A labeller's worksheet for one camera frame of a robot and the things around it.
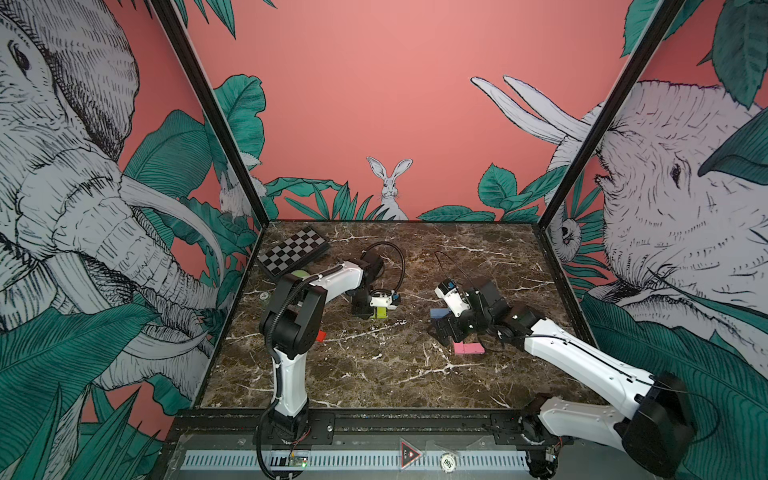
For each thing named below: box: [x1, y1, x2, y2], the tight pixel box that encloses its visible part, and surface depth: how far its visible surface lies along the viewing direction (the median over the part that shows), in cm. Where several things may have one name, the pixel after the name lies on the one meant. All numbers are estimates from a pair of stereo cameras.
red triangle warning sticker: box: [399, 436, 423, 471], surface depth 71 cm
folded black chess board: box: [257, 226, 330, 278], surface depth 109 cm
